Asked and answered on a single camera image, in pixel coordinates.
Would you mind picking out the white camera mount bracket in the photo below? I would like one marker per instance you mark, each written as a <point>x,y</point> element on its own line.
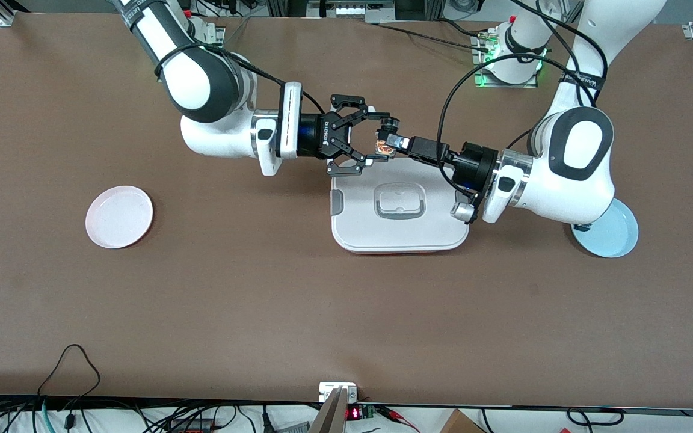
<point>328,391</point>

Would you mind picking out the red clip lead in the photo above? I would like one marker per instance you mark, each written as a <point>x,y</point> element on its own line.
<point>397,415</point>

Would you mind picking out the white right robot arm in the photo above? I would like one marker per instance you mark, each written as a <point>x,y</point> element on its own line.
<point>196,84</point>

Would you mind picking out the grey aluminium beam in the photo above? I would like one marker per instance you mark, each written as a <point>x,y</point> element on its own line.
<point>331,418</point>

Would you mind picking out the white lunch box grey clips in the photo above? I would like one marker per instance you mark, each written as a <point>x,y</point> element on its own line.
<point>358,222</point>

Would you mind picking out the pink round plate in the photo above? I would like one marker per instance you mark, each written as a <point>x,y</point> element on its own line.
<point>119,216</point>

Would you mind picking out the orange push button switch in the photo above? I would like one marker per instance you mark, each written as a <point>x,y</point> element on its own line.
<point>384,147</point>

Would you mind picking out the red digit display module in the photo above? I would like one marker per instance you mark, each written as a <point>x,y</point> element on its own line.
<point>354,413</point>

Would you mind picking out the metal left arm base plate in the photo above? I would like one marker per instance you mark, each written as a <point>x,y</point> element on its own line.
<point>506,85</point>

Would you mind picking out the white power strip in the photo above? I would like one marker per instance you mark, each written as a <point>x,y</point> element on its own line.
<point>352,11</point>

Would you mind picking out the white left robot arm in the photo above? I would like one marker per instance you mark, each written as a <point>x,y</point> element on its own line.
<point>581,180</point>

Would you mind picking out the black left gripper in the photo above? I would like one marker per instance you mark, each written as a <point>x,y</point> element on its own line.
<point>473,162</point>

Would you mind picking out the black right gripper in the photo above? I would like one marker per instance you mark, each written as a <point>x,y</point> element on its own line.
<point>316,138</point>

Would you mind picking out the brown cardboard box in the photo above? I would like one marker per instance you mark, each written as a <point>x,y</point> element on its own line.
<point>458,424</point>

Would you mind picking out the light blue round plate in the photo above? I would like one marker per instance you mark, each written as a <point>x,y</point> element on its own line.
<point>617,237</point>

